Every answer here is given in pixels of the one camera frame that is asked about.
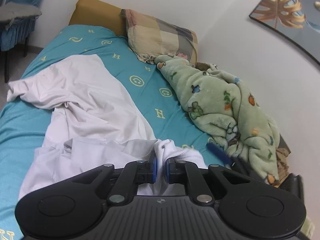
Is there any white garment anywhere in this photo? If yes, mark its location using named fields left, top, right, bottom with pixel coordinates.
left=7, top=55, right=206, bottom=197

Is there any plaid pillow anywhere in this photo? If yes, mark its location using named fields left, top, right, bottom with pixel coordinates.
left=120, top=9, right=198, bottom=65

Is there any green fleece blanket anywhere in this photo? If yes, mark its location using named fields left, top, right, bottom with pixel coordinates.
left=155, top=55, right=289, bottom=187

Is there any blue covered chair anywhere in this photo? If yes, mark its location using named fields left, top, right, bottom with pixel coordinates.
left=1, top=0, right=42, bottom=82

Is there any gold leaf wall painting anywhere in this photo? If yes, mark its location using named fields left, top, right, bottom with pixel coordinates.
left=249, top=0, right=319, bottom=63

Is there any teal patterned bed sheet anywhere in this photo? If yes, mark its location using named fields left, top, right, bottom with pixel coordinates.
left=1, top=25, right=218, bottom=239

